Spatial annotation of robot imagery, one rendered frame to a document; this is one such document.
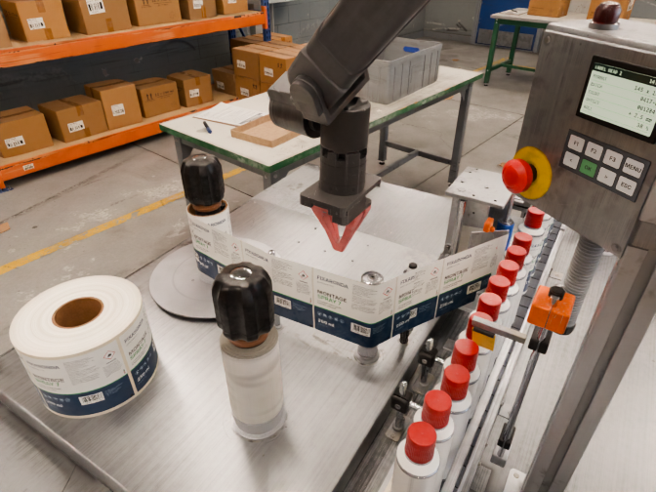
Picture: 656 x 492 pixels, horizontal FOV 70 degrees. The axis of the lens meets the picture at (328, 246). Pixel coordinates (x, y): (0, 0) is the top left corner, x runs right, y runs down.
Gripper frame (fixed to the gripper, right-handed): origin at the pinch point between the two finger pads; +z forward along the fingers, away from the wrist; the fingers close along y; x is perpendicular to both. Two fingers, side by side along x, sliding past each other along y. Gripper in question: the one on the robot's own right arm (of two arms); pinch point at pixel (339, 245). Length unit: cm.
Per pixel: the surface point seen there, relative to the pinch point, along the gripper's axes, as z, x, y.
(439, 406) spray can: 10.4, 19.7, 9.3
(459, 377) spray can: 10.3, 20.2, 3.8
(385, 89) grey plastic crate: 32, -75, -178
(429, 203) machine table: 36, -14, -83
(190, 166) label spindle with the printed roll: 3.1, -40.0, -11.5
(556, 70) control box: -24.8, 20.1, -6.5
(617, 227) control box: -13.3, 29.9, 0.1
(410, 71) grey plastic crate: 27, -71, -200
